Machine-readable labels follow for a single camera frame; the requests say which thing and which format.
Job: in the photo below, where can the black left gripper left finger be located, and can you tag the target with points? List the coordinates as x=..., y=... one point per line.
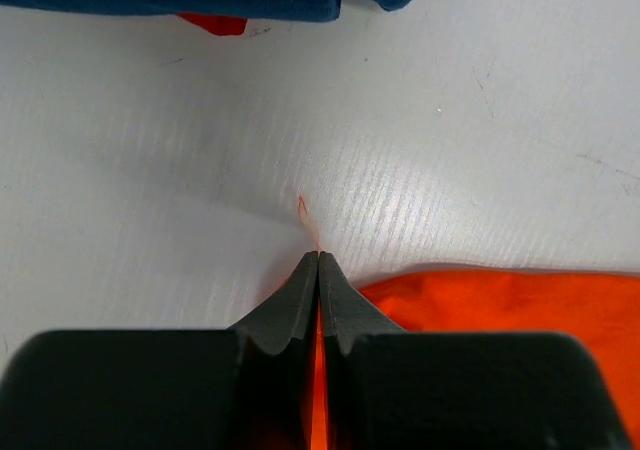
x=285, y=315

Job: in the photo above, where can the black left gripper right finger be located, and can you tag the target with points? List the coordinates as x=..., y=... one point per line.
x=347, y=314

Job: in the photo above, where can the orange t-shirt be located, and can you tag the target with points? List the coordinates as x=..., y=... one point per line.
x=600, y=309

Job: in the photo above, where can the red folded t-shirt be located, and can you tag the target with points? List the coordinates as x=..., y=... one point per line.
x=216, y=25

